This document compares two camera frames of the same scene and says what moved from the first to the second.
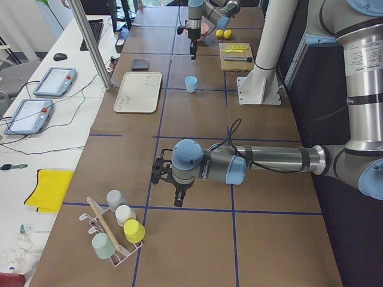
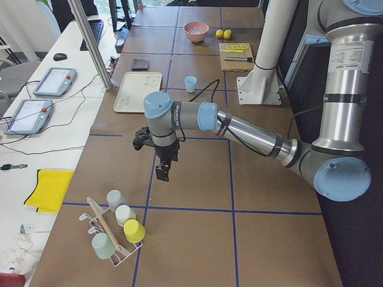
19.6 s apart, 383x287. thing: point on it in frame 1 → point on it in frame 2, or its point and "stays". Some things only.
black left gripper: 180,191 → 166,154
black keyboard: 96,26 stays
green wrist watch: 8,166 stays
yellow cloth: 48,193 stays
